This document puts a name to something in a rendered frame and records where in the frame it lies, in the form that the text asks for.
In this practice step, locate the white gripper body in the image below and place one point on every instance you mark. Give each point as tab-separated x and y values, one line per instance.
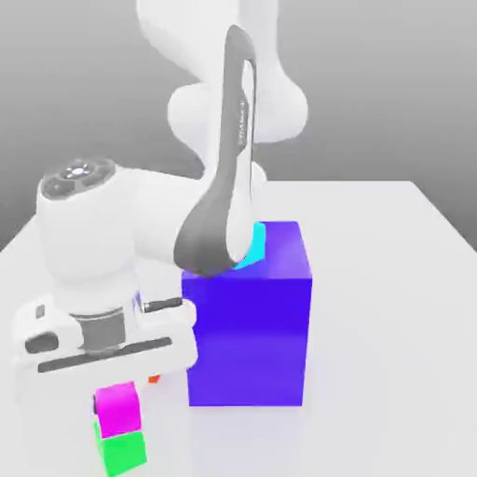
164	335

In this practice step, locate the small magenta cube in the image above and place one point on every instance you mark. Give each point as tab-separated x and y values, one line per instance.
117	410

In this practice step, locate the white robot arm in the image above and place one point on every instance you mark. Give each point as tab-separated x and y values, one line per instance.
93	238

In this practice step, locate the small red cube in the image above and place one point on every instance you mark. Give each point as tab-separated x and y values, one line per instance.
154	379

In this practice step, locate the small green cube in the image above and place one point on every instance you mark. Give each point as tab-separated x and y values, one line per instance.
125	452

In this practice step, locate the small cyan cube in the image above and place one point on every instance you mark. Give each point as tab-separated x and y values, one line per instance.
256	246

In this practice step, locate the large blue box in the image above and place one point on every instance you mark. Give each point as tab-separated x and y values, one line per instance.
249	335

